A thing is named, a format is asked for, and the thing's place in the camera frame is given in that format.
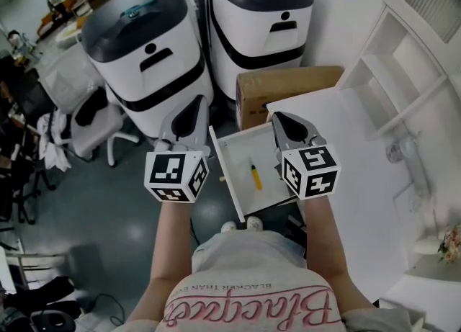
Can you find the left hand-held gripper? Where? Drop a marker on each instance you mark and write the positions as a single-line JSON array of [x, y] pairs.
[[168, 170]]

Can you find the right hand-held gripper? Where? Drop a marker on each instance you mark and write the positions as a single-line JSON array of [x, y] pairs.
[[311, 172]]

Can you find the yellow screwdriver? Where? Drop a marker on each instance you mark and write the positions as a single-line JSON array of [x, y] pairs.
[[256, 177]]

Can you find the white drawer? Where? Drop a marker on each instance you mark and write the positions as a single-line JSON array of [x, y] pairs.
[[241, 165]]

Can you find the person's left forearm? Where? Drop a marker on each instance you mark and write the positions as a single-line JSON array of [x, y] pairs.
[[171, 244]]

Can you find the person's right forearm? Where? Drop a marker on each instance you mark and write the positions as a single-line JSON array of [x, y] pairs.
[[324, 240]]

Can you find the white office chair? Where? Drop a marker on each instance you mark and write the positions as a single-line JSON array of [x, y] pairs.
[[108, 127]]

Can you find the person's white right shoe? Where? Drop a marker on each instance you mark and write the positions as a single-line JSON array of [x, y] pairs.
[[254, 223]]

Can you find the person's white shoe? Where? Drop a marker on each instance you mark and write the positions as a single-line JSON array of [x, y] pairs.
[[254, 223], [228, 227]]

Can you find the person's white left shoe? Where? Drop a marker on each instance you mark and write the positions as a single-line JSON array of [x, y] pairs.
[[228, 227]]

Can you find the white machine with dark lid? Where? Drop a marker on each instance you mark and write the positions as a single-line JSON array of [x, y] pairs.
[[162, 82], [252, 24]]

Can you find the brown cardboard box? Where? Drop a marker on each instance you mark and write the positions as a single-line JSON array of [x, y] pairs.
[[273, 84]]

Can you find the black garment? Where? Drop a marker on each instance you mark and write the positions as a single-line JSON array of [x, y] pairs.
[[90, 107]]

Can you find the grey desk lamp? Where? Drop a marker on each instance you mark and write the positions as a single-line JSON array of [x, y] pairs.
[[414, 161]]

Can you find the white crumpled cloth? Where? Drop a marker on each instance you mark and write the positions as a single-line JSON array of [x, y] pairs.
[[54, 143]]

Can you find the person's grey printed shirt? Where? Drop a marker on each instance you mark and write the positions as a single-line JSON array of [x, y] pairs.
[[252, 287]]

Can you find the white shelf unit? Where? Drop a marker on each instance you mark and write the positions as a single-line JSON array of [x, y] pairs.
[[403, 71]]

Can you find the black office chair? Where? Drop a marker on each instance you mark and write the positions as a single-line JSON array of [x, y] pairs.
[[25, 125]]

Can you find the pink flower bouquet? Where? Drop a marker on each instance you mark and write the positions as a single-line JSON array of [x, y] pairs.
[[451, 244]]

